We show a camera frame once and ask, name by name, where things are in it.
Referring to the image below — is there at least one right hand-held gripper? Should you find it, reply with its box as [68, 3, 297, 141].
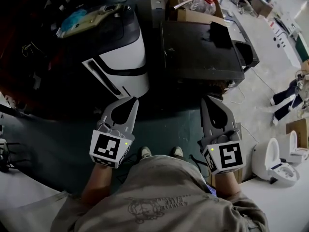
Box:
[197, 96, 243, 176]

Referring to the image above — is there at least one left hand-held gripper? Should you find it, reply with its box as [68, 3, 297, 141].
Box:
[89, 96, 140, 170]

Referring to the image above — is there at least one person's left forearm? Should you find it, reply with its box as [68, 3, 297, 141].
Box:
[80, 162, 114, 207]

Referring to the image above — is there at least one person's right forearm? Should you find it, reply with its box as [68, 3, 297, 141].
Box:
[213, 171, 242, 198]

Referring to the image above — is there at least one white and black machine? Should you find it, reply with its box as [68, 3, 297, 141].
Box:
[57, 0, 150, 101]

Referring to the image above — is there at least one black washing machine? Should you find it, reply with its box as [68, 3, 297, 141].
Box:
[160, 20, 246, 99]

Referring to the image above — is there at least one person's left shoe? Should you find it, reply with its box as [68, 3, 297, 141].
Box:
[140, 146, 153, 159]

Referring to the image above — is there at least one person's shoe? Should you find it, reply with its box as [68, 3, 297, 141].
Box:
[170, 146, 184, 158]
[140, 146, 153, 159]

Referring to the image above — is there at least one person's right shoe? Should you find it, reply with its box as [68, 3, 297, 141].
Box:
[170, 146, 184, 158]

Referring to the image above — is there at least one dark blue phone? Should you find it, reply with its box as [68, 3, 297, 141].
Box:
[206, 183, 218, 197]

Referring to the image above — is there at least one white toilet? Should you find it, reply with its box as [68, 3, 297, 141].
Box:
[281, 130, 309, 164]
[252, 137, 300, 186]

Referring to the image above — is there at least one dark green floor mat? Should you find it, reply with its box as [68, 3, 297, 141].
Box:
[0, 98, 211, 196]

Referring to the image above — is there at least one black tray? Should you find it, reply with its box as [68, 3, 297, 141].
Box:
[235, 42, 261, 69]

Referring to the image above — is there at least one closed brown cardboard box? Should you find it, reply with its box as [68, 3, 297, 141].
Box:
[285, 118, 309, 150]

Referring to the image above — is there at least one black cloth pouch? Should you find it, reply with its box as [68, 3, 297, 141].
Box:
[209, 21, 233, 49]

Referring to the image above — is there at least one person's grey shirt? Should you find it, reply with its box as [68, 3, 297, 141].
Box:
[50, 154, 270, 232]

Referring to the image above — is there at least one white flat board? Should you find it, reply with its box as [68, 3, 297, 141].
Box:
[223, 15, 252, 44]

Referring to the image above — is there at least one beige board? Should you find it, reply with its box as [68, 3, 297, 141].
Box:
[56, 3, 124, 39]

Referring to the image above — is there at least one blue cloth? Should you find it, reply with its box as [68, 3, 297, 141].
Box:
[59, 8, 88, 35]

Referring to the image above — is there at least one open brown cardboard box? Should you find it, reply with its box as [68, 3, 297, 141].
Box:
[167, 0, 225, 24]

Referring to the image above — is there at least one grey metal box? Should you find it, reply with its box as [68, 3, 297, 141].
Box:
[150, 0, 168, 29]

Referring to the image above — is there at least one black chair base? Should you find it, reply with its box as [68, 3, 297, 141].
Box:
[0, 124, 20, 174]

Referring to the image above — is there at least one clear bottle with red cap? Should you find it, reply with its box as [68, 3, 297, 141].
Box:
[190, 0, 217, 16]

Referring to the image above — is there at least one metal tube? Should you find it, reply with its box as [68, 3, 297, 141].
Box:
[172, 0, 201, 11]

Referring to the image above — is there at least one white floor cable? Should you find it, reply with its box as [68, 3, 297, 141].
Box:
[230, 67, 276, 105]

